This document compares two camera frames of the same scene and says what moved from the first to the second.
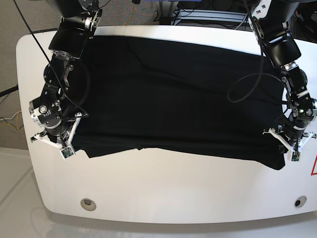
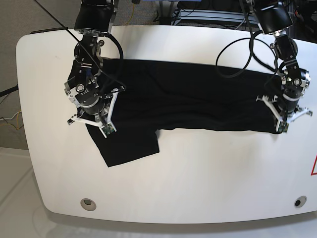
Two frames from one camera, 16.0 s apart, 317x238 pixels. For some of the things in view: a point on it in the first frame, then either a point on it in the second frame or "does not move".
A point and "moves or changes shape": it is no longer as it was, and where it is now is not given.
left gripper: (294, 135) -> (289, 110)
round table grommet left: (88, 205) does not move
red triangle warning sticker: (312, 172) does not move
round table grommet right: (300, 201) does not move
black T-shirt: (190, 96) moves or changes shape
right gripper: (62, 134) -> (96, 111)
